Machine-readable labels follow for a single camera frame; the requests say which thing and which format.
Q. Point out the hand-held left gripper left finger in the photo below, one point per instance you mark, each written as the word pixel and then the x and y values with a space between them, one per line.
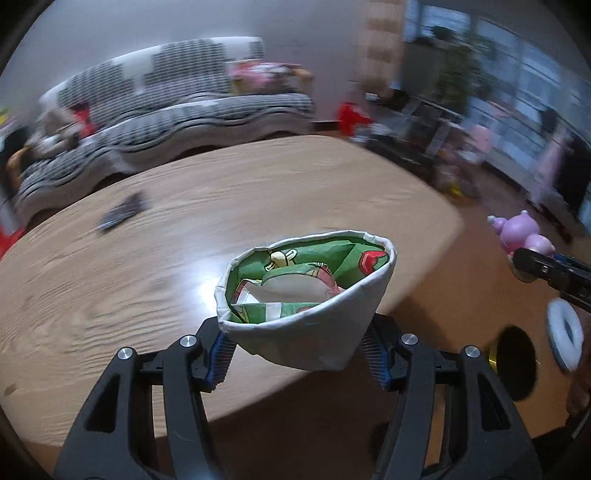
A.
pixel 220 357

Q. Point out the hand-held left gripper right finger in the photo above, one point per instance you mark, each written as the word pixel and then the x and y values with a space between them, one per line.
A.
pixel 376 362

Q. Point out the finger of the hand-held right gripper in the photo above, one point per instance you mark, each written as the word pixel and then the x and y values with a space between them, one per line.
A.
pixel 549 272

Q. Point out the pink pig toy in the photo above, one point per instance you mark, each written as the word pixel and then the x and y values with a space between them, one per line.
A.
pixel 519 233

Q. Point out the white fabric bag green lining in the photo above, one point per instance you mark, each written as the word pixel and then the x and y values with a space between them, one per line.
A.
pixel 304 304

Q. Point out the black television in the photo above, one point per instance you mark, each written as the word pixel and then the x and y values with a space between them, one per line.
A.
pixel 575 180

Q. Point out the dark remote control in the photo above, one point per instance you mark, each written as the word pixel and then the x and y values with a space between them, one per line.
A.
pixel 122 212

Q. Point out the green potted plant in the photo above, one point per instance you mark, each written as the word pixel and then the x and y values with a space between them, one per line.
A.
pixel 459 64

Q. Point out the red plastic bag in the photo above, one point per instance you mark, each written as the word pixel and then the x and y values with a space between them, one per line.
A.
pixel 353 117

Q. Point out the black white striped sofa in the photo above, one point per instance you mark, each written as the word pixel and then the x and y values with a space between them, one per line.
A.
pixel 161 115

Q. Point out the red cloth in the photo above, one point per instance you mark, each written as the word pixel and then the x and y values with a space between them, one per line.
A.
pixel 82 117

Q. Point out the beige plush toy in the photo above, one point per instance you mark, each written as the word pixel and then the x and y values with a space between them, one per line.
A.
pixel 55 134

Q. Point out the pink printed cushion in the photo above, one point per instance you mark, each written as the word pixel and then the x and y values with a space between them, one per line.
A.
pixel 265 76

